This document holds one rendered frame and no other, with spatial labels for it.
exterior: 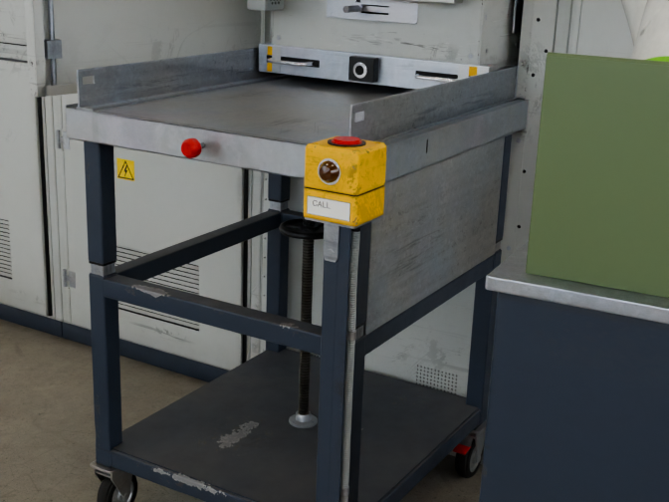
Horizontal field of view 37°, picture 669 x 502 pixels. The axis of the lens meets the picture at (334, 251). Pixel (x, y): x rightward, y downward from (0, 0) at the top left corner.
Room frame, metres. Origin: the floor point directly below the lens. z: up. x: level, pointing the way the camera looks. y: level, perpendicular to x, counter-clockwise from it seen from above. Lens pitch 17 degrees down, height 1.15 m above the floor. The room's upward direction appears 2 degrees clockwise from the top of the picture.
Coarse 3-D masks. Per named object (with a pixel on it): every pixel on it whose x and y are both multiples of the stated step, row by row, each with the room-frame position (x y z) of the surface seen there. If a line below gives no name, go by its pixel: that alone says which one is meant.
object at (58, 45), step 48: (48, 0) 1.96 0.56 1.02; (96, 0) 2.06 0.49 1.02; (144, 0) 2.15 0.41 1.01; (192, 0) 2.24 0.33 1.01; (240, 0) 2.35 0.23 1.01; (48, 48) 1.95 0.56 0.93; (96, 48) 2.06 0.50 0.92; (144, 48) 2.15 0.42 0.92; (192, 48) 2.24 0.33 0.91; (240, 48) 2.35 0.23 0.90; (48, 96) 1.94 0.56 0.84
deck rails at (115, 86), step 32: (128, 64) 1.88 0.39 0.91; (160, 64) 1.96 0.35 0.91; (192, 64) 2.04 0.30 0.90; (224, 64) 2.14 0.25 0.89; (256, 64) 2.24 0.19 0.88; (96, 96) 1.80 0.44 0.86; (128, 96) 1.88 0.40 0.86; (160, 96) 1.93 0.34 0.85; (416, 96) 1.68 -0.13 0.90; (448, 96) 1.79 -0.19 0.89; (480, 96) 1.92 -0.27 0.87; (512, 96) 2.07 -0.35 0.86; (352, 128) 1.49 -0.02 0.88; (384, 128) 1.58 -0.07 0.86; (416, 128) 1.67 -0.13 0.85
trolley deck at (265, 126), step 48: (192, 96) 1.97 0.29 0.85; (240, 96) 1.99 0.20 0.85; (288, 96) 2.01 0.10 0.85; (336, 96) 2.04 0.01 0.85; (384, 96) 2.06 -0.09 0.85; (144, 144) 1.69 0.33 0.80; (240, 144) 1.59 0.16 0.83; (288, 144) 1.55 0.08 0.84; (432, 144) 1.67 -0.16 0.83; (480, 144) 1.85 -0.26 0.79
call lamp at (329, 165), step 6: (324, 162) 1.24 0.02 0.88; (330, 162) 1.23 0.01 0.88; (336, 162) 1.23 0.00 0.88; (318, 168) 1.25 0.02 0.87; (324, 168) 1.23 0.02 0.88; (330, 168) 1.23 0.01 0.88; (336, 168) 1.23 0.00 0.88; (324, 174) 1.23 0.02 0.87; (330, 174) 1.23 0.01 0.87; (336, 174) 1.23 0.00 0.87; (324, 180) 1.23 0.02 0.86; (330, 180) 1.23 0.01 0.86; (336, 180) 1.23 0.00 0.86
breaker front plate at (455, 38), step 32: (288, 0) 2.21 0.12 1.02; (320, 0) 2.17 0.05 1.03; (352, 0) 2.13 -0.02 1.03; (384, 0) 2.09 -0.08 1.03; (480, 0) 1.99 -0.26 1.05; (288, 32) 2.21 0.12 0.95; (320, 32) 2.17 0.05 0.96; (352, 32) 2.13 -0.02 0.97; (384, 32) 2.09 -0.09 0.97; (416, 32) 2.06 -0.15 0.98; (448, 32) 2.02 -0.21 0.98; (480, 32) 1.99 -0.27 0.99
